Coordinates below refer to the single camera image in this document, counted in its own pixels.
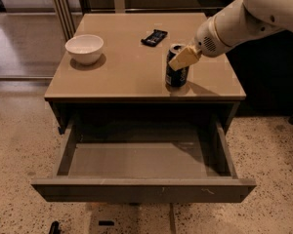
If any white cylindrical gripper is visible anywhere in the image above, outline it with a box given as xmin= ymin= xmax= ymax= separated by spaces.
xmin=168 ymin=0 xmax=281 ymax=71

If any blue pepsi can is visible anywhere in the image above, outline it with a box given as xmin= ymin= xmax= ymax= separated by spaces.
xmin=165 ymin=44 xmax=188 ymax=87

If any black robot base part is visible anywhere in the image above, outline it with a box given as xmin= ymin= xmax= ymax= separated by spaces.
xmin=49 ymin=221 xmax=60 ymax=234

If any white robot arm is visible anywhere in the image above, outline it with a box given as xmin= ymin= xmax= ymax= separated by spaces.
xmin=169 ymin=0 xmax=293 ymax=70

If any grey cabinet with counter top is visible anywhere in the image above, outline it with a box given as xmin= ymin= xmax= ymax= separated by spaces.
xmin=45 ymin=13 xmax=245 ymax=129

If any open grey top drawer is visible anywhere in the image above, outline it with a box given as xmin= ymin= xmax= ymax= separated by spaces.
xmin=31 ymin=116 xmax=256 ymax=204

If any dark snack bar wrapper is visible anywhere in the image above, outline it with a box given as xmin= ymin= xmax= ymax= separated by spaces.
xmin=141 ymin=29 xmax=168 ymax=47

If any white ceramic bowl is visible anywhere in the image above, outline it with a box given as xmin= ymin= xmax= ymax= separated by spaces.
xmin=65 ymin=34 xmax=104 ymax=65

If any metal railing frame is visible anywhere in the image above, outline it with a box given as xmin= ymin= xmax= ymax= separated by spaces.
xmin=47 ymin=0 xmax=245 ymax=41

